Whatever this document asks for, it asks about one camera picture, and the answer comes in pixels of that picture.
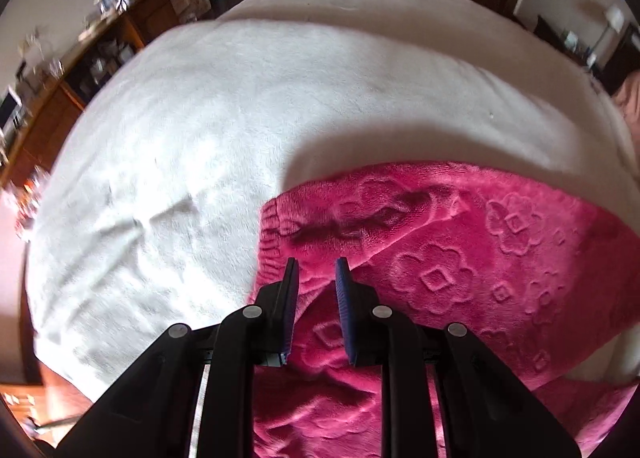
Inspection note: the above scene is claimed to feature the white fleece blanket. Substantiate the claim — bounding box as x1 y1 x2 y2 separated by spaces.
25 0 640 404

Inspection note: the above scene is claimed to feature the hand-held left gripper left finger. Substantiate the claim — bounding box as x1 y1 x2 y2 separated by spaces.
57 258 301 458

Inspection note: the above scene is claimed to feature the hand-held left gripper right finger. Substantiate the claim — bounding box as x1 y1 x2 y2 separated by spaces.
334 257 583 458

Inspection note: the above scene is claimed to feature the pink pillow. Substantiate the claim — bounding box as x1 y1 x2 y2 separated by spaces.
612 72 640 131

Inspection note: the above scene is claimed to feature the cardboard box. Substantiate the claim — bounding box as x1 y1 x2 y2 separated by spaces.
169 0 212 24

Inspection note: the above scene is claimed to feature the dark wooden headboard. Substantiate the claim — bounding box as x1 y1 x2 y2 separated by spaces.
600 22 640 93

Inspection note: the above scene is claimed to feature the dark wooden nightstand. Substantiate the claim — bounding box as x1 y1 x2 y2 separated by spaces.
534 15 606 73

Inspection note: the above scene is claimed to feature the wooden sideboard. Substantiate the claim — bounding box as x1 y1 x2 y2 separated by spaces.
0 0 186 189

